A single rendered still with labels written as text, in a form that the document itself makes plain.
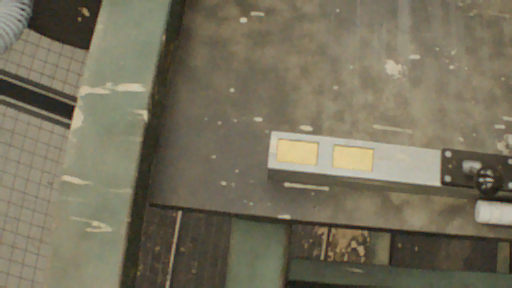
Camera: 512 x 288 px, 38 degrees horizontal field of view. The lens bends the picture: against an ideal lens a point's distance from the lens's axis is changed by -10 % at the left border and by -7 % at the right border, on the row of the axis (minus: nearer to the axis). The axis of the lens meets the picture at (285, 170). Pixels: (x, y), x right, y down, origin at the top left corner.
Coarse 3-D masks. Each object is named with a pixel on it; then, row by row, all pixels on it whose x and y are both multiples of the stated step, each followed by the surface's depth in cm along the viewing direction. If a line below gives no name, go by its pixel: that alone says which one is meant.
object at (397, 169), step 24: (336, 144) 100; (360, 144) 100; (384, 144) 101; (288, 168) 99; (312, 168) 99; (336, 168) 99; (384, 168) 99; (408, 168) 100; (432, 168) 100; (408, 192) 102; (432, 192) 101; (456, 192) 100; (504, 192) 99
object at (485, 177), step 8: (464, 160) 98; (472, 160) 98; (464, 168) 98; (472, 168) 96; (480, 168) 88; (488, 168) 87; (496, 168) 88; (480, 176) 87; (488, 176) 87; (496, 176) 87; (480, 184) 87; (488, 184) 87; (496, 184) 87; (480, 192) 88; (488, 192) 87; (496, 192) 87
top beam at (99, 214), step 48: (144, 0) 100; (96, 48) 97; (144, 48) 98; (96, 96) 95; (144, 96) 95; (96, 144) 93; (144, 144) 94; (96, 192) 90; (144, 192) 98; (96, 240) 88
